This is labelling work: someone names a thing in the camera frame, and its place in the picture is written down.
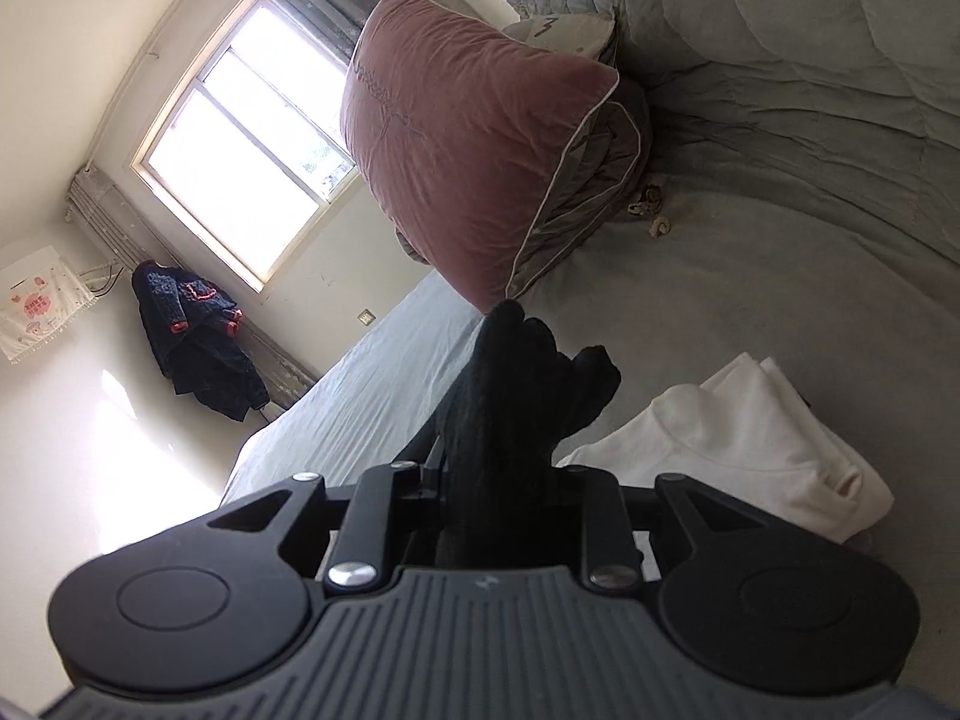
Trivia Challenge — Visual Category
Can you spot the window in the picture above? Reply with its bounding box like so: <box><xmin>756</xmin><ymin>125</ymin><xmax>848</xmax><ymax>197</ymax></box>
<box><xmin>132</xmin><ymin>0</ymin><xmax>356</xmax><ymax>293</ymax></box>

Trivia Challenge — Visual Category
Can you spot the grey bed sheet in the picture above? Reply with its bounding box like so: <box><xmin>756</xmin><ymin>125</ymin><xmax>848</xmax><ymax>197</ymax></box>
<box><xmin>226</xmin><ymin>188</ymin><xmax>958</xmax><ymax>699</ymax></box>

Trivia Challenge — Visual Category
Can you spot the white red wall poster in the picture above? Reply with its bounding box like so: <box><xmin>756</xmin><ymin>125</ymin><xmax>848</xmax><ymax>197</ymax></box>
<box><xmin>0</xmin><ymin>245</ymin><xmax>93</xmax><ymax>362</ymax></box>

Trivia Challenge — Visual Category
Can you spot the grey quilted headboard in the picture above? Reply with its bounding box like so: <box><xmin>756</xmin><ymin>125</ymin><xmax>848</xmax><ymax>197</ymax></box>
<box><xmin>506</xmin><ymin>0</ymin><xmax>958</xmax><ymax>257</ymax></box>

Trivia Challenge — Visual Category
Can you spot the dark hanging jacket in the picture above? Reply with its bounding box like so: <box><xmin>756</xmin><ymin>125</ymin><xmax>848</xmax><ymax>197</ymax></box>
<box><xmin>132</xmin><ymin>260</ymin><xmax>270</xmax><ymax>422</ymax></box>

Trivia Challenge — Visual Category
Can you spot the pink velvet pillow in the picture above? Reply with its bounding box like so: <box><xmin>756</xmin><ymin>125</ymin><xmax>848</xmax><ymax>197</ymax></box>
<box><xmin>342</xmin><ymin>0</ymin><xmax>620</xmax><ymax>312</ymax></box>

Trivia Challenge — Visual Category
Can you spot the white folded garment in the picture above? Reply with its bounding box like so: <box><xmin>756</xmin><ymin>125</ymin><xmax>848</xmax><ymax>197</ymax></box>
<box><xmin>560</xmin><ymin>353</ymin><xmax>895</xmax><ymax>543</ymax></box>

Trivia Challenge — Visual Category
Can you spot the black t-shirt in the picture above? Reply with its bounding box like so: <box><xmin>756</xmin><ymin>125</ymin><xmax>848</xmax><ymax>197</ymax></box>
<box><xmin>436</xmin><ymin>301</ymin><xmax>622</xmax><ymax>571</ymax></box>

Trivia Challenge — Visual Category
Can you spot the small hair tie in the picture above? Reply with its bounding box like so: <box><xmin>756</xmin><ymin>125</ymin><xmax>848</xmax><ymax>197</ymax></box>
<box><xmin>628</xmin><ymin>182</ymin><xmax>676</xmax><ymax>241</ymax></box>

